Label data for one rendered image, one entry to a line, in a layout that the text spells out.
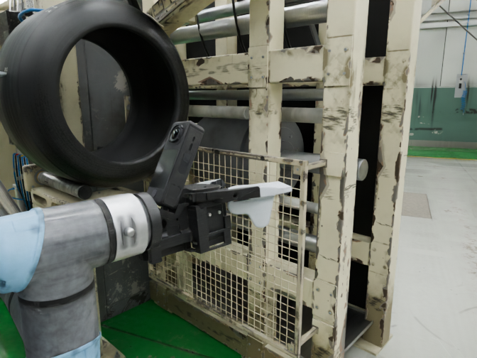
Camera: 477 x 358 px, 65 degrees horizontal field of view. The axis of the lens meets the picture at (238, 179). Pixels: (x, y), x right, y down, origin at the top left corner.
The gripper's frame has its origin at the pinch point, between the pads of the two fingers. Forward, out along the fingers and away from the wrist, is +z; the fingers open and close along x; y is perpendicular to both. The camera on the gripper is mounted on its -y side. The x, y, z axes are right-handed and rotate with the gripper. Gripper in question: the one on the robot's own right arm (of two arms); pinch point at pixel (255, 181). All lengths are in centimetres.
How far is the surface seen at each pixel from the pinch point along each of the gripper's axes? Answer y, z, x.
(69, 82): -34, 9, -110
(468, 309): 103, 187, -32
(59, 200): 8, -6, -87
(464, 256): 99, 266, -59
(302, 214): 19, 50, -34
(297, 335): 62, 50, -39
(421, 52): -167, 897, -352
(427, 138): 39, 905, -347
